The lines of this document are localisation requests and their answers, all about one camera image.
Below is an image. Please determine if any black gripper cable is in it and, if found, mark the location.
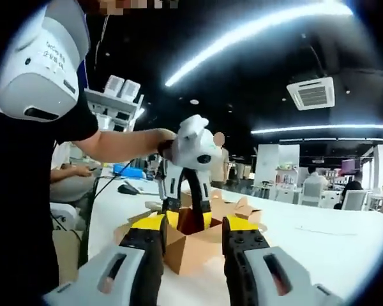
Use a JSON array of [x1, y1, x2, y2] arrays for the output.
[[78, 159, 133, 268]]

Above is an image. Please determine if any square ceiling air vent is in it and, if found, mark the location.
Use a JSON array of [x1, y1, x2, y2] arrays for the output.
[[286, 76, 335, 111]]

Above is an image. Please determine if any blue box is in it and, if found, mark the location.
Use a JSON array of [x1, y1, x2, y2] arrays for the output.
[[112, 163, 147, 179]]

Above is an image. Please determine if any straight ceiling light strip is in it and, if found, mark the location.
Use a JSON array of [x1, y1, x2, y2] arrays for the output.
[[250, 124, 383, 135]]

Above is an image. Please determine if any long curved ceiling light strip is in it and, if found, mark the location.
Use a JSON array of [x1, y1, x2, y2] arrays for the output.
[[164, 0, 354, 87]]

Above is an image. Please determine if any black wired mouse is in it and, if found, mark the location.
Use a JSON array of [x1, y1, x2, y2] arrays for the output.
[[117, 184, 140, 196]]

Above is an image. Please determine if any purple sign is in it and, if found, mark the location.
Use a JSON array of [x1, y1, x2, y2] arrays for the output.
[[341, 158, 361, 175]]

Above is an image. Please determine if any white storage bin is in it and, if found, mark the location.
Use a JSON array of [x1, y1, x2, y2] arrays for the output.
[[119, 79, 141, 103], [103, 75, 125, 96]]

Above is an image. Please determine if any white metal shelf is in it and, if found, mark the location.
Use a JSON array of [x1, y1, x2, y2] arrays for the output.
[[84, 87, 145, 133]]

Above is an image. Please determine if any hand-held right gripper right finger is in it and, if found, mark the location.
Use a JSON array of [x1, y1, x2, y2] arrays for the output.
[[222, 215, 344, 306]]

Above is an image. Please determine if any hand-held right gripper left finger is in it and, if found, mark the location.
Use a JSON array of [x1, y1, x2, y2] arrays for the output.
[[43, 214, 167, 306]]

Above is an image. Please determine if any person operator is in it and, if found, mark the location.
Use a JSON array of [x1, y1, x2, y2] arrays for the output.
[[0, 89, 100, 306]]

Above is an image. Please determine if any blue lanyard strap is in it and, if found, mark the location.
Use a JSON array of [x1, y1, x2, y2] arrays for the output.
[[79, 18, 91, 90]]

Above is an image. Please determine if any thin chest device cable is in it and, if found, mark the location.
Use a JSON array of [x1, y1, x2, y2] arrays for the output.
[[94, 15, 110, 71]]

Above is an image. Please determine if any display shelf with goods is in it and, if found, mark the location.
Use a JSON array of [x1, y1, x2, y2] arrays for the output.
[[276, 162, 299, 189]]

